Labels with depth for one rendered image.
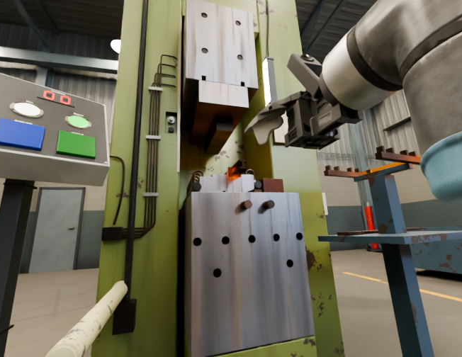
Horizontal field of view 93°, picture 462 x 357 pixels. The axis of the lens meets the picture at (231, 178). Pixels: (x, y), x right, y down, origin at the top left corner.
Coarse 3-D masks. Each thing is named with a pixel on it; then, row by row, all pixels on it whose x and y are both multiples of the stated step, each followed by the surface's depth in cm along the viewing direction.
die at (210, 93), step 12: (204, 84) 84; (216, 84) 86; (228, 84) 87; (204, 96) 83; (216, 96) 85; (228, 96) 86; (240, 96) 88; (204, 108) 87; (216, 108) 87; (228, 108) 88; (240, 108) 88; (192, 120) 104; (204, 120) 96; (192, 132) 107; (204, 132) 108; (204, 144) 123
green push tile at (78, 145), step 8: (64, 136) 51; (72, 136) 53; (80, 136) 54; (88, 136) 55; (64, 144) 50; (72, 144) 51; (80, 144) 52; (88, 144) 54; (56, 152) 48; (64, 152) 49; (72, 152) 50; (80, 152) 51; (88, 152) 52
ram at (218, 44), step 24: (192, 0) 93; (192, 24) 90; (216, 24) 93; (240, 24) 97; (192, 48) 87; (216, 48) 90; (240, 48) 94; (192, 72) 84; (216, 72) 87; (240, 72) 90; (192, 96) 95
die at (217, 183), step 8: (200, 176) 75; (208, 176) 76; (216, 176) 77; (224, 176) 78; (248, 176) 80; (208, 184) 75; (216, 184) 76; (224, 184) 77; (232, 184) 78; (240, 184) 79; (248, 184) 79
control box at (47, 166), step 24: (0, 96) 50; (24, 96) 54; (48, 96) 58; (72, 96) 63; (24, 120) 49; (48, 120) 53; (96, 120) 62; (0, 144) 42; (48, 144) 48; (96, 144) 56; (0, 168) 44; (24, 168) 46; (48, 168) 48; (72, 168) 50; (96, 168) 53
